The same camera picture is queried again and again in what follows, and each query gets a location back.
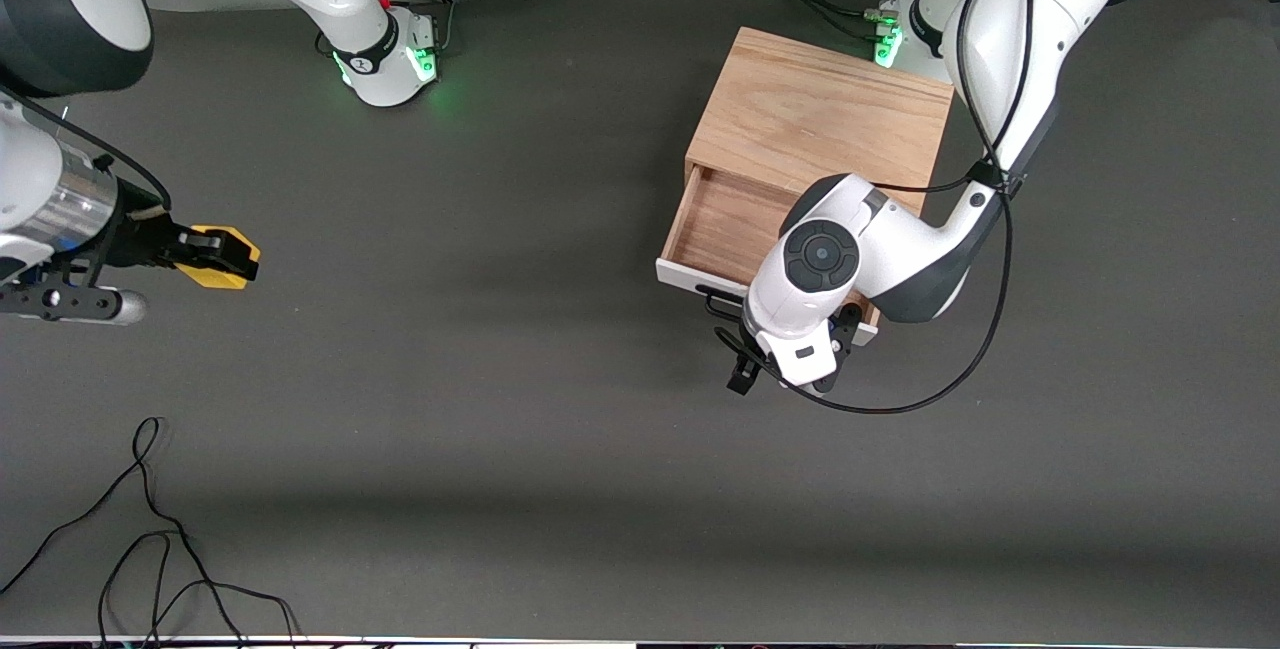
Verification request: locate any yellow cube block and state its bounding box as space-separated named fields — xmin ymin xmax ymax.
xmin=176 ymin=224 xmax=262 ymax=291

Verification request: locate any black metal drawer handle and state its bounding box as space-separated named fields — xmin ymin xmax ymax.
xmin=697 ymin=284 xmax=751 ymax=322

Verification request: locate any wooden drawer with white front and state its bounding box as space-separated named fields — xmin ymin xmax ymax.
xmin=656 ymin=164 xmax=881 ymax=346

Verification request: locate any light wooden cabinet box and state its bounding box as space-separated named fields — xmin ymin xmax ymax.
xmin=683 ymin=26 xmax=956 ymax=227

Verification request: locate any black cable along right arm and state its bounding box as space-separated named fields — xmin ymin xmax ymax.
xmin=0 ymin=87 xmax=173 ymax=212

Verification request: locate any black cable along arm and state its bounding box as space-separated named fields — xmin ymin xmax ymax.
xmin=0 ymin=87 xmax=173 ymax=212
xmin=712 ymin=0 xmax=1041 ymax=416

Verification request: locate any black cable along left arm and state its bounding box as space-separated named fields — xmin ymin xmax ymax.
xmin=712 ymin=0 xmax=1041 ymax=416

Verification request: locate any thin black loose cable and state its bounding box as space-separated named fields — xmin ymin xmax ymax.
xmin=97 ymin=532 xmax=301 ymax=649
xmin=0 ymin=417 xmax=246 ymax=648

